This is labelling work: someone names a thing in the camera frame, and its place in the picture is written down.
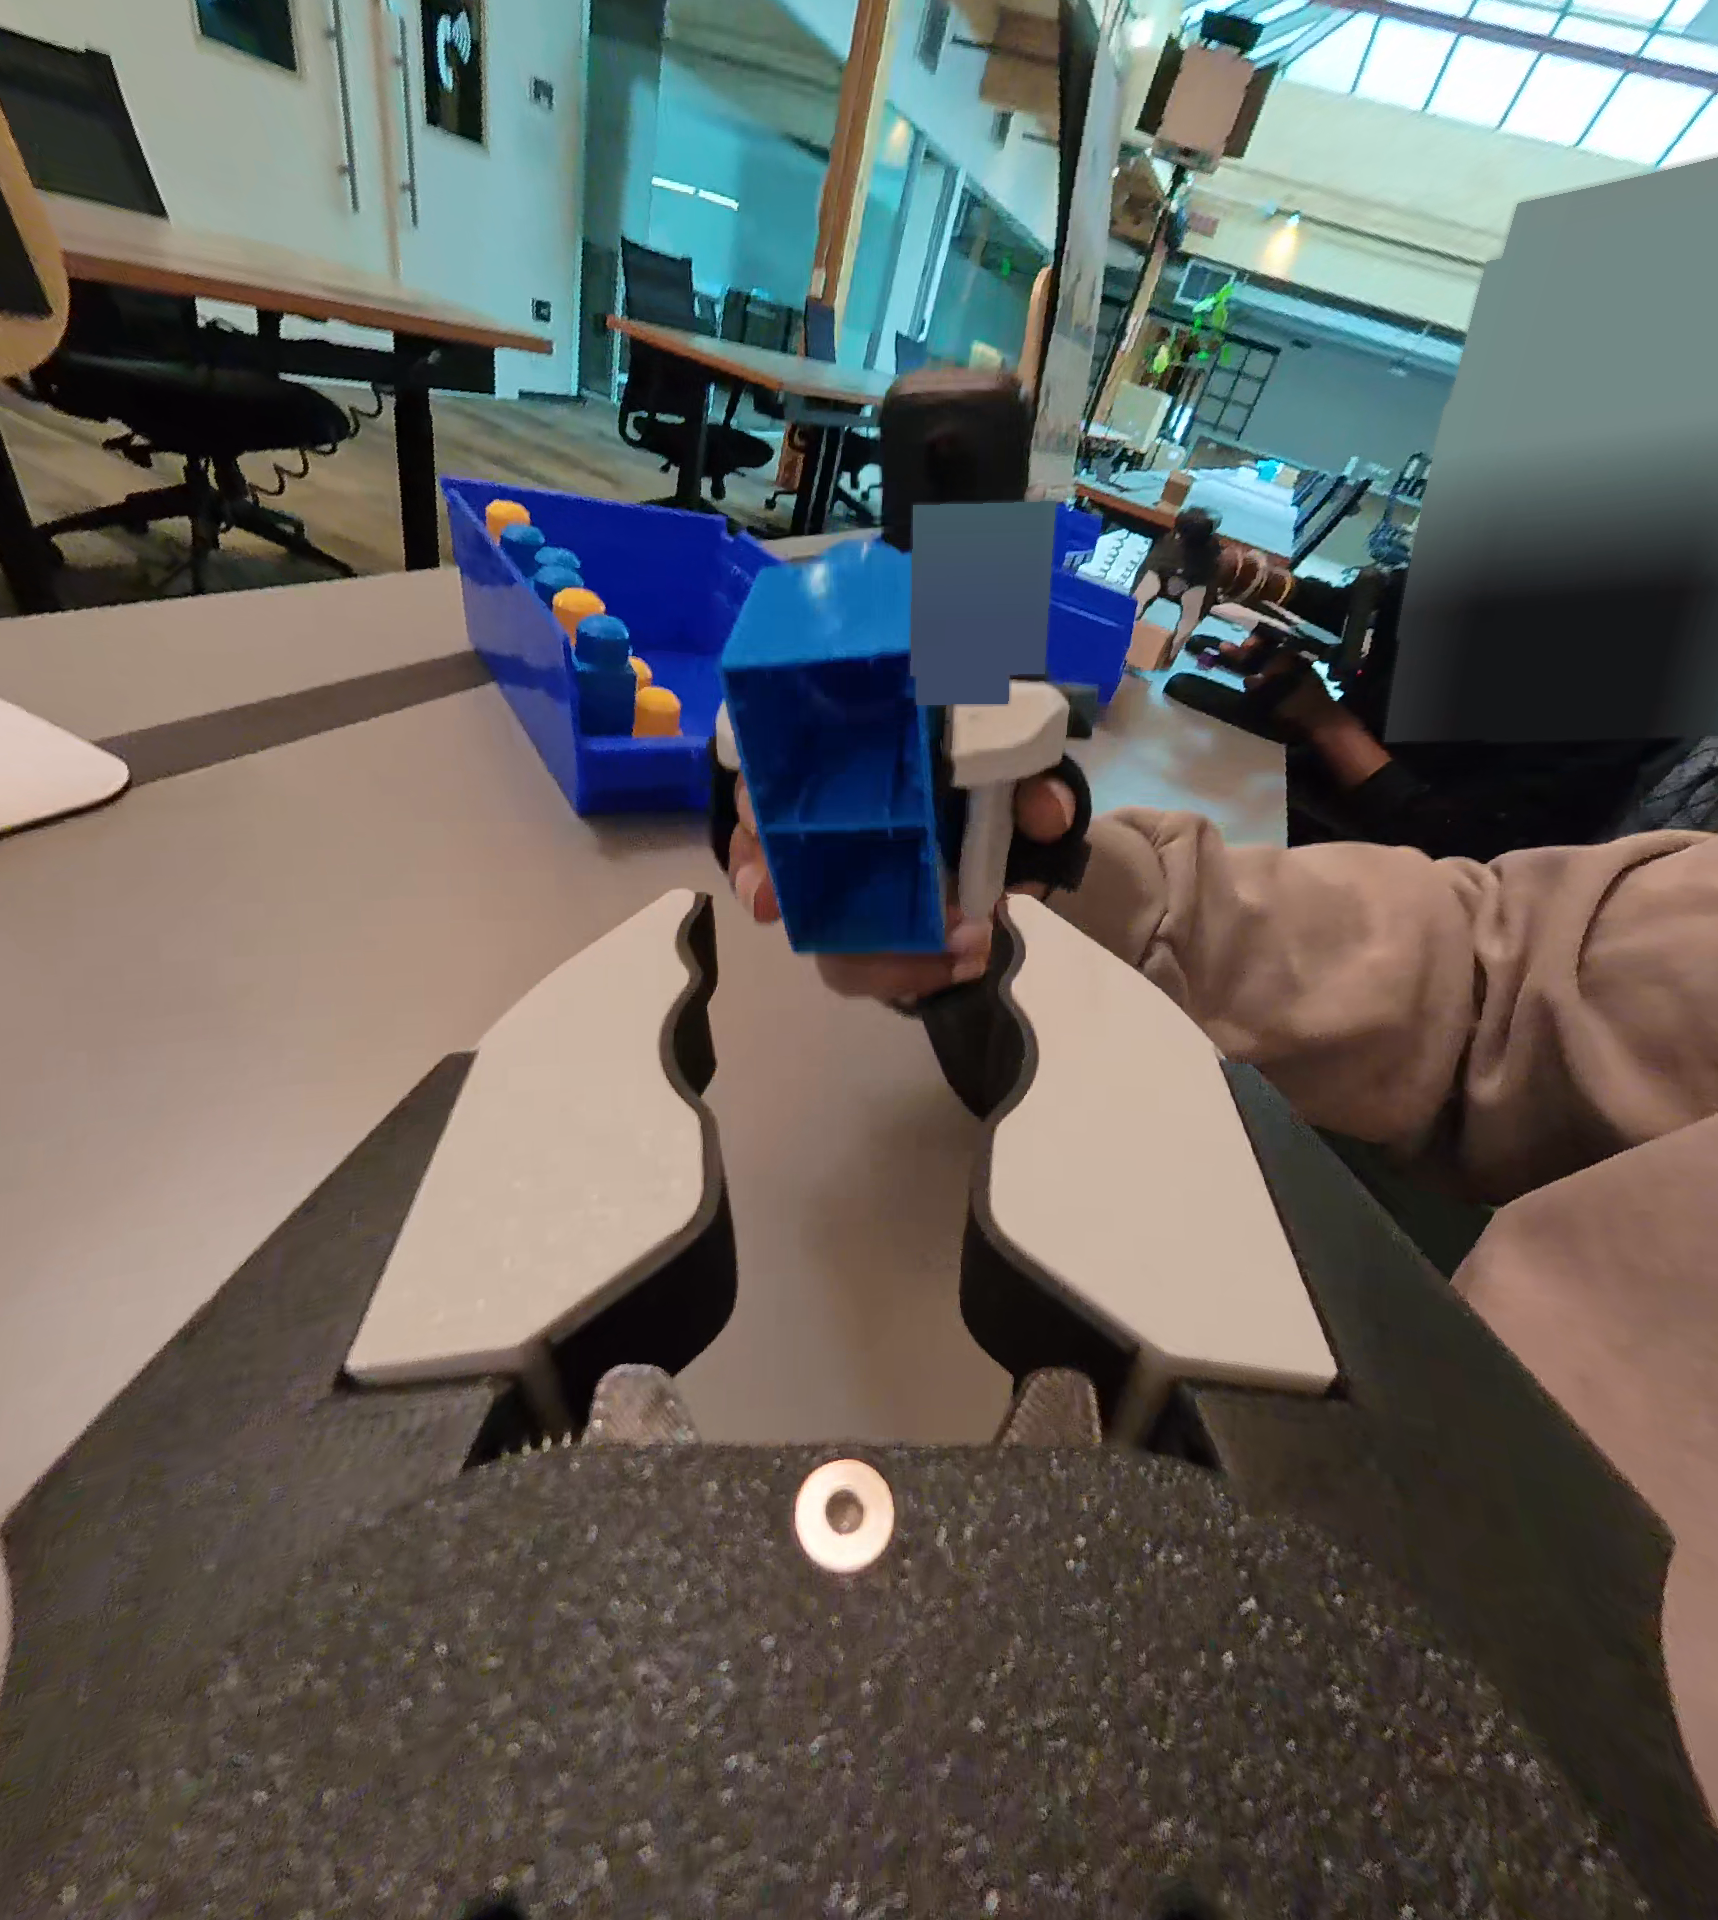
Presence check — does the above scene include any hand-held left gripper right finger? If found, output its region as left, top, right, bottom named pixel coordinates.
left=960, top=894, right=1342, bottom=1445

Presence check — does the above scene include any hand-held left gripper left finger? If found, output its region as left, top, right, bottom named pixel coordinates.
left=342, top=888, right=739, bottom=1445

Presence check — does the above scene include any blue two-stud toy block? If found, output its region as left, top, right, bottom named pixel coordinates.
left=721, top=535, right=953, bottom=957

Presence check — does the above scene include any pile of coloured toy blocks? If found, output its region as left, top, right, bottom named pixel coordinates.
left=485, top=498, right=686, bottom=742

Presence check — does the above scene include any blue plastic bin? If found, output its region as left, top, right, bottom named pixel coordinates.
left=439, top=476, right=786, bottom=820
left=1046, top=502, right=1138, bottom=707

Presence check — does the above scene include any person's right hand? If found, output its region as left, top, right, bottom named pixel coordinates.
left=724, top=761, right=1086, bottom=1014

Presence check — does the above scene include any wooden office desk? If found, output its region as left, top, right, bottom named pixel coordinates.
left=607, top=313, right=898, bottom=533
left=49, top=201, right=555, bottom=572

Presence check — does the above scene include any black office chair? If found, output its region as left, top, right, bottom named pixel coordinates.
left=0, top=22, right=352, bottom=593
left=616, top=235, right=774, bottom=504

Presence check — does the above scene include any wooden pillar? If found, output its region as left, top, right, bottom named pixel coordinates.
left=814, top=0, right=898, bottom=324

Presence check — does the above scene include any light panel on stand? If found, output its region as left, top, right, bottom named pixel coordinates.
left=1099, top=12, right=1278, bottom=498

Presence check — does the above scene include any phone icon door panel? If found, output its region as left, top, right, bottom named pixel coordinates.
left=421, top=0, right=487, bottom=148
left=195, top=0, right=304, bottom=73

